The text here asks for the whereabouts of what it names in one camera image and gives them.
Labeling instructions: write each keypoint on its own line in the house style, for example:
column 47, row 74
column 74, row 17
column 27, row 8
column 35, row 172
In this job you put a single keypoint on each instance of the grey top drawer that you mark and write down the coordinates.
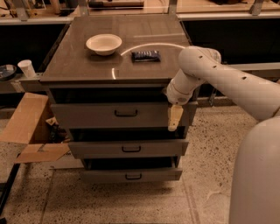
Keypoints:
column 112, row 115

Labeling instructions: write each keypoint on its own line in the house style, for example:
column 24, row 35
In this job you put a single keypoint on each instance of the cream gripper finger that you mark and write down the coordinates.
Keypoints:
column 174, row 115

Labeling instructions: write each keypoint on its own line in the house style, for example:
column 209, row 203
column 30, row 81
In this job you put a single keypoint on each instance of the dark blue snack packet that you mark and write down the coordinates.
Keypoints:
column 145, row 56

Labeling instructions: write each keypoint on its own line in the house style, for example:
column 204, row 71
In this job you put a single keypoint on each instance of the white bowl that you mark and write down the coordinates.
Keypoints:
column 104, row 44

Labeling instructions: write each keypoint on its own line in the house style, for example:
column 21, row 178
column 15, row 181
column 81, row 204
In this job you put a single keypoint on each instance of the white paper cup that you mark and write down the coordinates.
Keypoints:
column 27, row 68

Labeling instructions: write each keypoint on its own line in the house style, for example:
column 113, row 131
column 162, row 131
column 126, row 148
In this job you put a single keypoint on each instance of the brown cardboard box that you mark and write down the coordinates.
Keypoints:
column 28, row 126

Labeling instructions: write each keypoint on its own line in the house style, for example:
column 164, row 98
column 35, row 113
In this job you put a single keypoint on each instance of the dark round container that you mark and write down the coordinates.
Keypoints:
column 7, row 72

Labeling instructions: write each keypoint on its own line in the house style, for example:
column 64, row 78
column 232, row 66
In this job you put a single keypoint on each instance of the grey bottom drawer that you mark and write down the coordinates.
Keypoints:
column 130, row 176

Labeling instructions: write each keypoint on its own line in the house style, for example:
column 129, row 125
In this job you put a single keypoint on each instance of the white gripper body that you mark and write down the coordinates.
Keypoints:
column 178, row 95

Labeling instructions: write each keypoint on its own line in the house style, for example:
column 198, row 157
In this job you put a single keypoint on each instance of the grey drawer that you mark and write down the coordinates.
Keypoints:
column 130, row 176
column 129, row 149
column 112, row 115

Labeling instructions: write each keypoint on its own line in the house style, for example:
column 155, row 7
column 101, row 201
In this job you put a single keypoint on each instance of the grey middle drawer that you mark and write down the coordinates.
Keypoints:
column 129, row 149

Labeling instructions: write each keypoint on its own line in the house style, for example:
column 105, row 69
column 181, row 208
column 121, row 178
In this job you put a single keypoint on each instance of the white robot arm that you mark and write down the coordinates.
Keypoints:
column 255, row 194

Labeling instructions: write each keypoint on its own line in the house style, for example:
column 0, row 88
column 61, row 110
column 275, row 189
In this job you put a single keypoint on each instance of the grey drawer cabinet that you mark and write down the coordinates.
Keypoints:
column 132, row 134

